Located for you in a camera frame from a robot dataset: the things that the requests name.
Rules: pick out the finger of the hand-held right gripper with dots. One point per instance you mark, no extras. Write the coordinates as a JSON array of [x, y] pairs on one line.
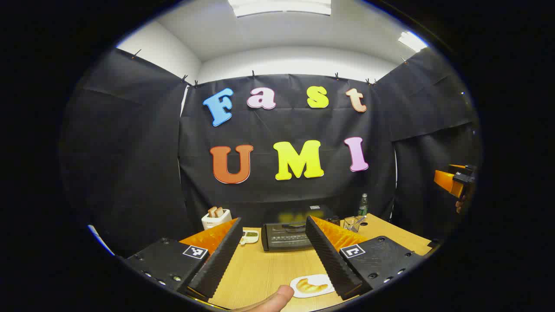
[[446, 182]]

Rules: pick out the small ceiling light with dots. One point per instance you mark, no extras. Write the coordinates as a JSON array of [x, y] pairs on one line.
[[412, 41]]

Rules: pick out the clear water bottle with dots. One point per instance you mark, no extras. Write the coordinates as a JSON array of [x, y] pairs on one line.
[[363, 207]]

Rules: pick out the white divided dish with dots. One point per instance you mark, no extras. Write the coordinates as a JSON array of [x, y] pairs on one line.
[[250, 237]]

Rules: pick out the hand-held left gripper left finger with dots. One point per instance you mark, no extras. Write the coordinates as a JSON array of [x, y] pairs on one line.
[[221, 260]]

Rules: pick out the black backdrop cloth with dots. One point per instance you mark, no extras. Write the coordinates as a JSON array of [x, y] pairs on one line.
[[130, 151]]

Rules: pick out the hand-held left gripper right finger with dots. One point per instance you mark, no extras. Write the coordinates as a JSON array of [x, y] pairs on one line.
[[329, 260]]

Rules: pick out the toast slice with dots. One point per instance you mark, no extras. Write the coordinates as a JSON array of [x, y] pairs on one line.
[[211, 212], [219, 211]]

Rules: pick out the golden croissant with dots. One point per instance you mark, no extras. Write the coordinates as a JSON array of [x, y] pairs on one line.
[[310, 286]]

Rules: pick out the white plate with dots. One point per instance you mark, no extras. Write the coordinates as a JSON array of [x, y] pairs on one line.
[[299, 291]]

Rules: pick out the long ceiling light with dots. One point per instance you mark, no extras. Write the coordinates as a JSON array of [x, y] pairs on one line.
[[279, 6]]

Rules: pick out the white toaster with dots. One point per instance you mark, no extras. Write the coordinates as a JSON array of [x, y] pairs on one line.
[[213, 222]]

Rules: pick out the black electric oven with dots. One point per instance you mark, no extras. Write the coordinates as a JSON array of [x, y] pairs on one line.
[[282, 237]]

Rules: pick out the clear glass cup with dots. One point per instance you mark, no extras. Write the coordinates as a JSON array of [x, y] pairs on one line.
[[350, 224]]

